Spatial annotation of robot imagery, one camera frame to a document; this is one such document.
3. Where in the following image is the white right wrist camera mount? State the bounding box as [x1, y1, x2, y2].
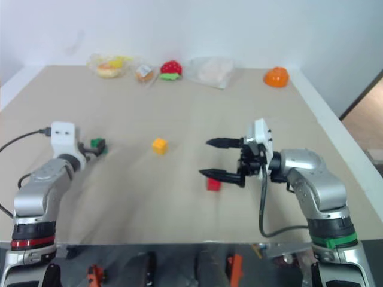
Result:
[245, 118, 275, 163]

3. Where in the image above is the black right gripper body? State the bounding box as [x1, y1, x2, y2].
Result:
[238, 143, 268, 180]

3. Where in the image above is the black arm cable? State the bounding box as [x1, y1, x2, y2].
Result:
[0, 127, 51, 218]
[257, 163, 309, 239]

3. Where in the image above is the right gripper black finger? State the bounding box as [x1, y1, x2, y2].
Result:
[199, 168, 246, 188]
[205, 138, 245, 149]

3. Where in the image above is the yellow cube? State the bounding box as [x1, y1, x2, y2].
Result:
[152, 137, 169, 155]

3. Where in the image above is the bagged yellow toy food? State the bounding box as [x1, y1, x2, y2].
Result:
[86, 53, 135, 80]

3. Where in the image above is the green cube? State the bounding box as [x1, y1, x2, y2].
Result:
[90, 137, 106, 154]

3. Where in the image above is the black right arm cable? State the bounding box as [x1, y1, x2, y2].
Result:
[257, 163, 309, 239]

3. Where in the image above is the orange clip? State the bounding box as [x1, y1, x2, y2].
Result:
[226, 254, 244, 287]
[86, 264, 107, 287]

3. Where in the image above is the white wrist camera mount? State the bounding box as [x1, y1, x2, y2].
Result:
[50, 121, 83, 160]
[245, 118, 275, 163]

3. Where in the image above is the bagged orange toy bread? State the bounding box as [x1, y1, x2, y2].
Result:
[133, 62, 158, 88]

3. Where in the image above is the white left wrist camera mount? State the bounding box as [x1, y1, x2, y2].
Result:
[50, 121, 83, 160]

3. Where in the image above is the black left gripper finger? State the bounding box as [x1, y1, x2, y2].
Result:
[88, 139, 108, 154]

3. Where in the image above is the orange plastic toy fruit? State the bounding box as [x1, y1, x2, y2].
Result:
[263, 66, 290, 88]

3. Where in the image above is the red strawberry toy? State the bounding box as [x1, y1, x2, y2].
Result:
[159, 60, 183, 82]

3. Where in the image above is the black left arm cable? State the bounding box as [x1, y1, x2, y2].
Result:
[0, 127, 51, 218]

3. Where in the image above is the clear bag with pale item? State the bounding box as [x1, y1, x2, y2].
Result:
[187, 57, 235, 90]

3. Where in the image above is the red cube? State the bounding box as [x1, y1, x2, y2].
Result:
[206, 178, 222, 192]

